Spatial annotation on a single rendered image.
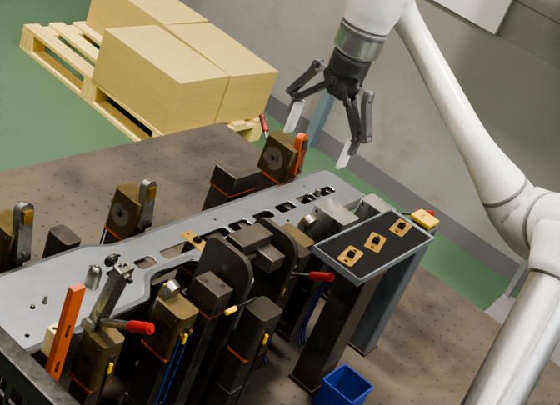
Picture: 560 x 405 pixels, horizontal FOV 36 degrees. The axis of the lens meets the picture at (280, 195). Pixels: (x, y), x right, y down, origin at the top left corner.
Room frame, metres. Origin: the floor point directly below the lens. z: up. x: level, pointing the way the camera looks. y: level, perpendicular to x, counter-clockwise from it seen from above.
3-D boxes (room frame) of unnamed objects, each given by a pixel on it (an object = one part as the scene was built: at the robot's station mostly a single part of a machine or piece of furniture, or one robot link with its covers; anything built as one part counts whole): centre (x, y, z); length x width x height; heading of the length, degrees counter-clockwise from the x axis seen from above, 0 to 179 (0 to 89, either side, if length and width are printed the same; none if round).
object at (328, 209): (1.99, -0.17, 0.90); 0.13 x 0.08 x 0.41; 63
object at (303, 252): (1.76, -0.09, 0.90); 0.05 x 0.05 x 0.40; 63
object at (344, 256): (1.72, -0.20, 1.17); 0.08 x 0.04 x 0.01; 164
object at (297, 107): (1.59, 0.03, 1.48); 0.03 x 0.01 x 0.07; 153
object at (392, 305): (2.06, -0.38, 0.92); 0.08 x 0.08 x 0.44; 63
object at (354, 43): (1.56, -0.03, 1.69); 0.09 x 0.09 x 0.06
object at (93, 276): (1.47, 0.30, 1.02); 0.03 x 0.03 x 0.07
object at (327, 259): (1.83, -0.26, 1.16); 0.37 x 0.14 x 0.02; 153
